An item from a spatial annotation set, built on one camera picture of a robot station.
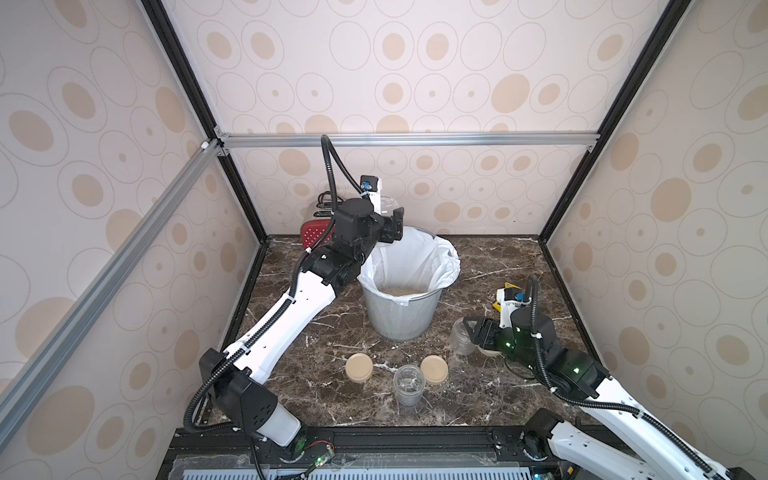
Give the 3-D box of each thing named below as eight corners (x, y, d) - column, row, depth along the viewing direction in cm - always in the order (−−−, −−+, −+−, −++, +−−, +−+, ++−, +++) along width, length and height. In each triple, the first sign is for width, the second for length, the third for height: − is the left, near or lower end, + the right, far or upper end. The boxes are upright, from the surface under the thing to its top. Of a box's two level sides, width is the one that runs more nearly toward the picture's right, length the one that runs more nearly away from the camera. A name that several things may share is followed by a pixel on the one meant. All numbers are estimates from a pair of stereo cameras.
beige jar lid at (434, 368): (421, 383, 86) (421, 380, 84) (419, 357, 91) (420, 354, 89) (448, 383, 86) (450, 380, 84) (445, 357, 91) (446, 354, 89)
